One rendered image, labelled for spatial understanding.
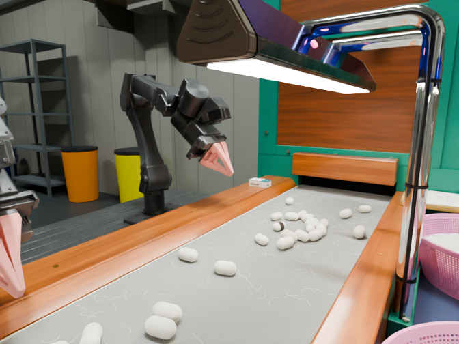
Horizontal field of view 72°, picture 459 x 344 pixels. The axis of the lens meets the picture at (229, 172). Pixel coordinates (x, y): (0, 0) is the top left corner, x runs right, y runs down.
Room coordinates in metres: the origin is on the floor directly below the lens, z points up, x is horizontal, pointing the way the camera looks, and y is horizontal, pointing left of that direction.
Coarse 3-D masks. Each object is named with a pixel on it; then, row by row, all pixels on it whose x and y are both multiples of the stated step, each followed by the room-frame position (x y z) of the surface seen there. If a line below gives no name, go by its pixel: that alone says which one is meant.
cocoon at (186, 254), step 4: (180, 248) 0.51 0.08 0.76; (184, 248) 0.51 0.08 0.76; (188, 248) 0.51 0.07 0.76; (180, 252) 0.50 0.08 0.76; (184, 252) 0.50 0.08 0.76; (188, 252) 0.50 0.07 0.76; (192, 252) 0.50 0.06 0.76; (196, 252) 0.50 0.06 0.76; (180, 256) 0.50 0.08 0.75; (184, 256) 0.50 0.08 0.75; (188, 256) 0.49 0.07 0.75; (192, 256) 0.49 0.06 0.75; (196, 256) 0.50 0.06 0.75; (188, 260) 0.50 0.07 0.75; (192, 260) 0.49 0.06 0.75
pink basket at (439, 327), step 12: (420, 324) 0.30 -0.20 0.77; (432, 324) 0.30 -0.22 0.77; (444, 324) 0.30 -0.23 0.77; (456, 324) 0.30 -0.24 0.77; (396, 336) 0.28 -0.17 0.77; (408, 336) 0.29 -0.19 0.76; (420, 336) 0.29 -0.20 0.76; (432, 336) 0.30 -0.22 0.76; (444, 336) 0.30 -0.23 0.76; (456, 336) 0.30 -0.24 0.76
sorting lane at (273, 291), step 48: (288, 192) 0.96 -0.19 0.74; (336, 192) 0.96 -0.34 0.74; (192, 240) 0.59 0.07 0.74; (240, 240) 0.59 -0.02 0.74; (336, 240) 0.59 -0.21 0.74; (144, 288) 0.42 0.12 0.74; (192, 288) 0.42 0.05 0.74; (240, 288) 0.42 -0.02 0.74; (288, 288) 0.42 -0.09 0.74; (336, 288) 0.42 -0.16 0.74; (48, 336) 0.32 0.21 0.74; (144, 336) 0.32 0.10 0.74; (192, 336) 0.32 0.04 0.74; (240, 336) 0.32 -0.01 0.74; (288, 336) 0.32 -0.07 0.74
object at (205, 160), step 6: (216, 144) 0.71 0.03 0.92; (204, 150) 0.76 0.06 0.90; (210, 150) 0.72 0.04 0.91; (216, 150) 0.71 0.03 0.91; (222, 150) 0.72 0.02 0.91; (204, 156) 0.73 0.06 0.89; (210, 156) 0.73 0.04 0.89; (222, 156) 0.71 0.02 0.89; (204, 162) 0.73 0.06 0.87; (210, 162) 0.74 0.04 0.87; (228, 162) 0.72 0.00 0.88; (210, 168) 0.73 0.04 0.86; (216, 168) 0.72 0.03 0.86; (222, 168) 0.73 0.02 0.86; (228, 168) 0.71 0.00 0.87; (228, 174) 0.71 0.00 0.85
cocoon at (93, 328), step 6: (90, 324) 0.31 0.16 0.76; (96, 324) 0.31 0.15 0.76; (84, 330) 0.31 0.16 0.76; (90, 330) 0.30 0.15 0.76; (96, 330) 0.30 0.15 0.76; (84, 336) 0.29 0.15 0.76; (90, 336) 0.29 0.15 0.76; (96, 336) 0.30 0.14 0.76; (84, 342) 0.29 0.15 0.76; (90, 342) 0.29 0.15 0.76; (96, 342) 0.29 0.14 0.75
